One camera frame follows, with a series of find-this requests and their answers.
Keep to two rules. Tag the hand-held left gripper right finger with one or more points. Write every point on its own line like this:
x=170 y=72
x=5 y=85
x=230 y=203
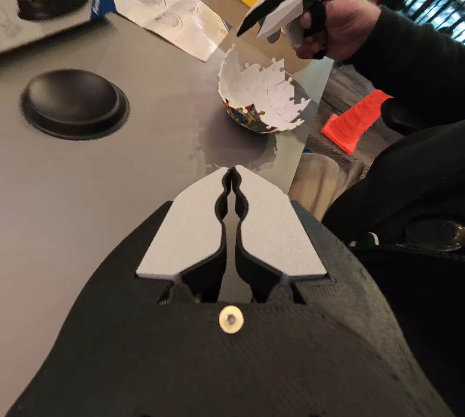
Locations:
x=279 y=238

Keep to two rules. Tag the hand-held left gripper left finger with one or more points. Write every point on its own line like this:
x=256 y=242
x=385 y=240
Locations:
x=181 y=235

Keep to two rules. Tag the half-built puzzle ball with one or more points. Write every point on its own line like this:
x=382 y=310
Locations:
x=261 y=93

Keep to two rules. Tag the person's right forearm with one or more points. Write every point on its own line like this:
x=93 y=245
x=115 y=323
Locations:
x=417 y=68

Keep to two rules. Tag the black round ball stand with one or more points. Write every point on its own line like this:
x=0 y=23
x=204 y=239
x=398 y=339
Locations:
x=72 y=100

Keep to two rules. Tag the blue puzzle box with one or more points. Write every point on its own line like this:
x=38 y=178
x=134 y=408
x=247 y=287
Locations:
x=54 y=28

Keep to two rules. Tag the person's right hand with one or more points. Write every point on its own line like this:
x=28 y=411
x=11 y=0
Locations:
x=352 y=20

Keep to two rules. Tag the paper instruction leaflet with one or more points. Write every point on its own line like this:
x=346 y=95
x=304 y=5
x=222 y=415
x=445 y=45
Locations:
x=170 y=13

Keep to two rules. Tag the person's black jacket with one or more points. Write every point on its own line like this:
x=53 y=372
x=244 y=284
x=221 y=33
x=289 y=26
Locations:
x=399 y=188

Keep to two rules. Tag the orange traffic cone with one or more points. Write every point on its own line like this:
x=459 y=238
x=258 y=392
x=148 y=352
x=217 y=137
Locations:
x=352 y=122

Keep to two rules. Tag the black chair armrest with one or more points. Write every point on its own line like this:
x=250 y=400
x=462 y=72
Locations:
x=410 y=115

